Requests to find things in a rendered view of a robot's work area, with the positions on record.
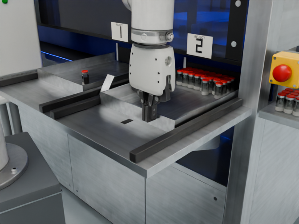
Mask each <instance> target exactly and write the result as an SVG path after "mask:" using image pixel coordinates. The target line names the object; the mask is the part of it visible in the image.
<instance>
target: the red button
mask: <svg viewBox="0 0 299 224"><path fill-rule="evenodd" d="M272 75H273V78H274V79H275V80H276V81H278V82H285V81H287V80H289V79H290V77H291V75H292V71H291V68H290V67H289V66H287V65H285V64H281V65H278V66H276V67H275V68H274V69H273V72H272Z"/></svg>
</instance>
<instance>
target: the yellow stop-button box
mask: <svg viewBox="0 0 299 224"><path fill-rule="evenodd" d="M281 64H285V65H287V66H289V67H290V68H291V71H292V75H291V77H290V79H289V80H287V81H285V82H278V81H276V80H275V79H274V78H273V75H272V72H273V69H274V68H275V67H276V66H278V65H281ZM269 83H271V84H276V85H281V86H285V87H289V88H294V89H298V88H299V52H294V51H288V50H284V51H282V52H279V53H276V54H274V55H273V57H272V63H271V71H270V77H269Z"/></svg>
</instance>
